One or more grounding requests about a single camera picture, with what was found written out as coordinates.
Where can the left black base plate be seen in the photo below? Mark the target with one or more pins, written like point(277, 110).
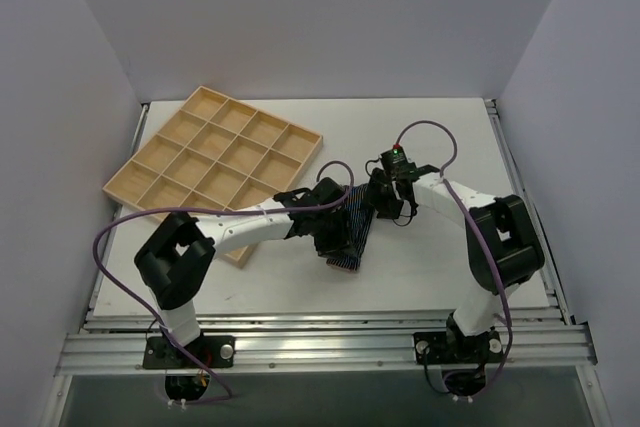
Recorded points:
point(214, 351)

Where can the wooden compartment tray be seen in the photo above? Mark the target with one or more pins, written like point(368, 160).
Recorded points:
point(212, 151)

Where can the navy striped underwear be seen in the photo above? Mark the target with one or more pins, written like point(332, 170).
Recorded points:
point(360, 214)

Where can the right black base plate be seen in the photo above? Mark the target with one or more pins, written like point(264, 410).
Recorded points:
point(444, 347)

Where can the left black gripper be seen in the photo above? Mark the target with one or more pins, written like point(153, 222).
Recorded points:
point(338, 238)

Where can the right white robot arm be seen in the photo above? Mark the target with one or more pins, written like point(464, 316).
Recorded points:
point(503, 248)

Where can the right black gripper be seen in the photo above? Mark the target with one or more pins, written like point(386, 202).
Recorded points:
point(379, 195)

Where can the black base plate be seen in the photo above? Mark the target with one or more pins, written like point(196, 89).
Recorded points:
point(444, 347)
point(214, 351)

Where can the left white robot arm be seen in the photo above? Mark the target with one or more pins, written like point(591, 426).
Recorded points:
point(174, 261)

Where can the aluminium frame rail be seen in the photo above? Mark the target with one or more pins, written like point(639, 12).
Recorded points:
point(320, 344)

